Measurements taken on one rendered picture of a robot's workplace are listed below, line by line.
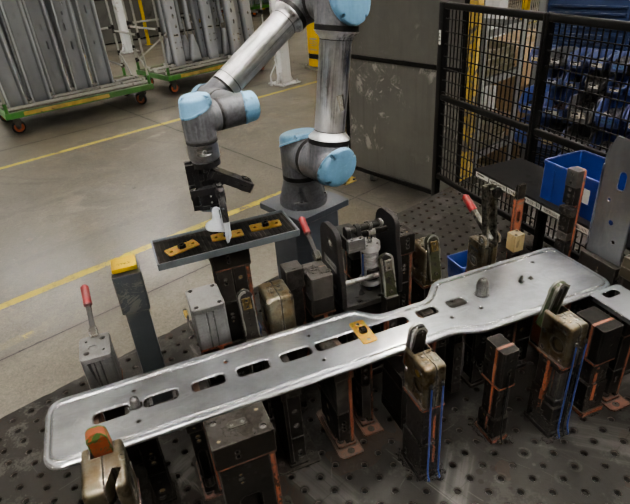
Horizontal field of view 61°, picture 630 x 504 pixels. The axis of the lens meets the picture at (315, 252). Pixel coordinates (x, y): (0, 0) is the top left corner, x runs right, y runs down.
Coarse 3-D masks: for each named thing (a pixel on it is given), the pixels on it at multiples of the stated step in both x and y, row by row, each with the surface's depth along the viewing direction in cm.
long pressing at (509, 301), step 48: (432, 288) 140; (528, 288) 137; (576, 288) 136; (288, 336) 127; (336, 336) 126; (384, 336) 125; (432, 336) 124; (144, 384) 116; (192, 384) 116; (240, 384) 114; (288, 384) 114; (48, 432) 107; (144, 432) 105
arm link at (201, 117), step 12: (192, 96) 119; (204, 96) 120; (180, 108) 120; (192, 108) 118; (204, 108) 119; (216, 108) 122; (192, 120) 120; (204, 120) 120; (216, 120) 122; (192, 132) 121; (204, 132) 121; (216, 132) 125; (192, 144) 123; (204, 144) 123
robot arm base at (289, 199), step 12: (288, 180) 161; (300, 180) 160; (312, 180) 161; (288, 192) 163; (300, 192) 162; (312, 192) 162; (324, 192) 168; (288, 204) 163; (300, 204) 162; (312, 204) 163
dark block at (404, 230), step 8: (400, 224) 147; (400, 232) 143; (408, 232) 143; (400, 240) 142; (408, 240) 143; (408, 248) 144; (408, 256) 146; (408, 264) 147; (408, 272) 149; (408, 280) 150; (408, 288) 151; (400, 296) 152; (408, 296) 153; (400, 304) 153; (408, 304) 154; (400, 320) 156
